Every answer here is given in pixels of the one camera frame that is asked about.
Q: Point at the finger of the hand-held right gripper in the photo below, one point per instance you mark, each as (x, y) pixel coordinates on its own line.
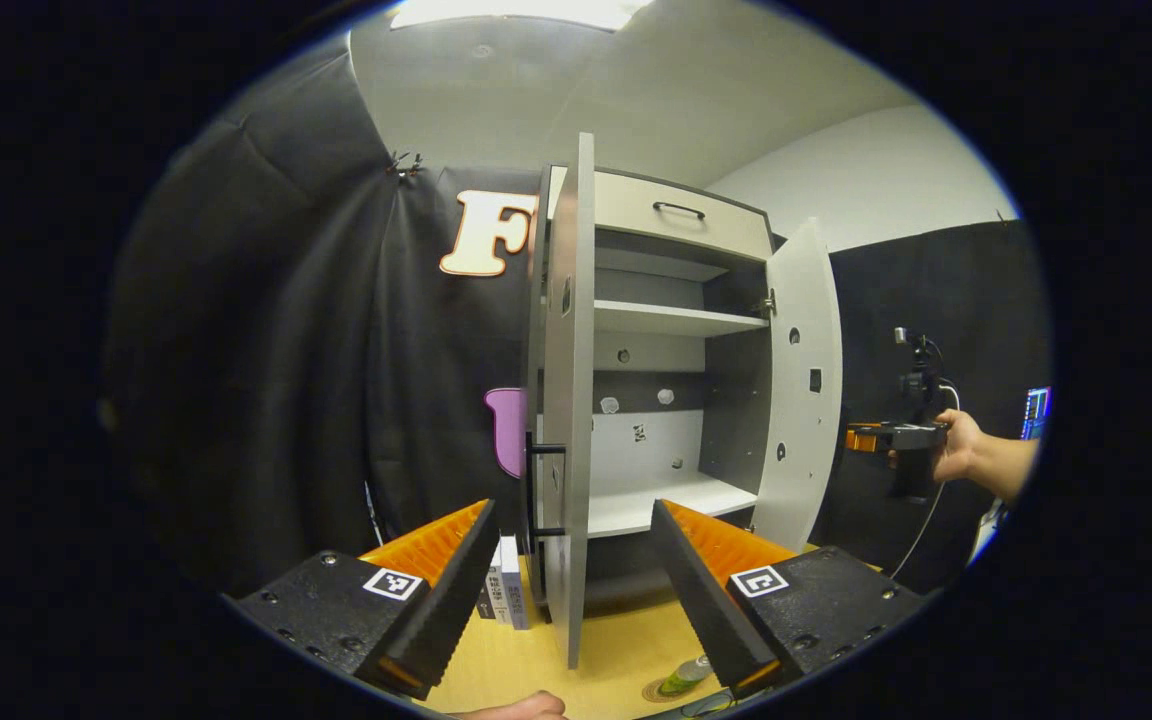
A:
(864, 437)

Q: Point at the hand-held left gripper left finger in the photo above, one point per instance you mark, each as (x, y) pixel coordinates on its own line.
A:
(446, 600)

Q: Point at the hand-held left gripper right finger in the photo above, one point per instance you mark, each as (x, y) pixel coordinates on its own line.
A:
(706, 600)

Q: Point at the white cabinet door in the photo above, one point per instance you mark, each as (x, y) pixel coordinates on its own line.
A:
(568, 400)
(801, 450)

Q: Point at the green bottle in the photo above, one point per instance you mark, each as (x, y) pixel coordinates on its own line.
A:
(681, 680)

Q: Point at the round coaster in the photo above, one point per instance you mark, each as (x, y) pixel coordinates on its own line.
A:
(651, 692)

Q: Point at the white and grey cabinet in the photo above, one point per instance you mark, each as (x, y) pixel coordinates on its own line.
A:
(636, 450)

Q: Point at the white cabinet shelf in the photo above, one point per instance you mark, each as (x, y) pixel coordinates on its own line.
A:
(666, 318)

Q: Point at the white cabinet drawer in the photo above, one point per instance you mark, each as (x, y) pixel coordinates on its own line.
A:
(726, 225)

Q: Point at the white paper box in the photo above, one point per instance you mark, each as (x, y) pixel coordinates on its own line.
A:
(508, 590)

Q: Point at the computer monitor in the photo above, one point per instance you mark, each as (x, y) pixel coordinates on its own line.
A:
(1036, 412)

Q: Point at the black backdrop cloth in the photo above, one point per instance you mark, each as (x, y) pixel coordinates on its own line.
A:
(286, 400)

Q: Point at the ceiling light panel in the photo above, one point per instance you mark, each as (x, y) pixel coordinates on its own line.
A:
(516, 12)

